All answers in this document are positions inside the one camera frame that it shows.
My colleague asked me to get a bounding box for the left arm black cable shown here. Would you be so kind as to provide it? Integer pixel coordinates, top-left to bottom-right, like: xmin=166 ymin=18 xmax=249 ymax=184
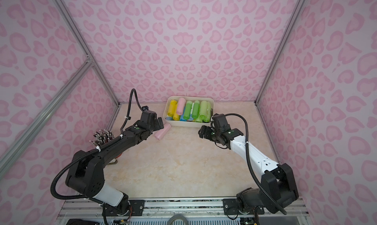
xmin=49 ymin=88 xmax=148 ymax=200

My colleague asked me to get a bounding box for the pink trash bag roll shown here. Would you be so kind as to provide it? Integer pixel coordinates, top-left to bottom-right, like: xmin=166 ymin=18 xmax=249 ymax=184
xmin=153 ymin=123 xmax=171 ymax=140
xmin=176 ymin=97 xmax=186 ymax=116

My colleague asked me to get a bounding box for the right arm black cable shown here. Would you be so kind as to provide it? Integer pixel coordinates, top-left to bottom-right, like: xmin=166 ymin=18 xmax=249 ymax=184
xmin=210 ymin=112 xmax=288 ymax=216

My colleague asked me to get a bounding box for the light green roll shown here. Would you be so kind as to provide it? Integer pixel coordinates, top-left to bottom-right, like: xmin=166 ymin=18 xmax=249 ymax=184
xmin=204 ymin=102 xmax=212 ymax=123
xmin=199 ymin=100 xmax=208 ymax=122
xmin=194 ymin=117 xmax=203 ymax=123

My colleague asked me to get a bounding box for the bundle of pens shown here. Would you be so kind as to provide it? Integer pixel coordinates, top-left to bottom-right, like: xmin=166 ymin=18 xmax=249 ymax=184
xmin=89 ymin=130 xmax=114 ymax=147

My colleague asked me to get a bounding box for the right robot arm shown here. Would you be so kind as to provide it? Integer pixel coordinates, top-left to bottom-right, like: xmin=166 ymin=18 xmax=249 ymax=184
xmin=198 ymin=125 xmax=298 ymax=215

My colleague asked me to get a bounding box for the yellow trash bag roll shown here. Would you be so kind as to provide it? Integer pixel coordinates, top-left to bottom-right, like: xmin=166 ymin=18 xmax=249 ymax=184
xmin=172 ymin=106 xmax=180 ymax=121
xmin=167 ymin=99 xmax=177 ymax=117

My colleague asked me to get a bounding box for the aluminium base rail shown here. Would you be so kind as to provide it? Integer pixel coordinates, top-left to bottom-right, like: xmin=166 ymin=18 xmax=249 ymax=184
xmin=55 ymin=197 xmax=312 ymax=225

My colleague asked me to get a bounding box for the light green roll front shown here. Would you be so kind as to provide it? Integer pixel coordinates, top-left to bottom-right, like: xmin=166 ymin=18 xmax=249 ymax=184
xmin=194 ymin=117 xmax=203 ymax=123

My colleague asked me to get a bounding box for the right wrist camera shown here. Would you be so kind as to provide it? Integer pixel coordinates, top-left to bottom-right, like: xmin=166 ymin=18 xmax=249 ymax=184
xmin=211 ymin=114 xmax=231 ymax=132

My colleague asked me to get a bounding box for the green trash bag roll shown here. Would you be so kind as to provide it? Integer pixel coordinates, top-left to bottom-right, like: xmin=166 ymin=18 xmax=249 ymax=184
xmin=183 ymin=100 xmax=192 ymax=121
xmin=191 ymin=100 xmax=200 ymax=120

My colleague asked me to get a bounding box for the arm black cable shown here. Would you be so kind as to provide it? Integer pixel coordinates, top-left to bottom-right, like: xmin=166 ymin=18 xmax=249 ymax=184
xmin=49 ymin=88 xmax=148 ymax=200
xmin=210 ymin=112 xmax=288 ymax=216

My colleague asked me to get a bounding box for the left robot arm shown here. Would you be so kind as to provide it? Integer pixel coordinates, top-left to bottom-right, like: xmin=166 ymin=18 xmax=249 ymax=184
xmin=65 ymin=110 xmax=164 ymax=213

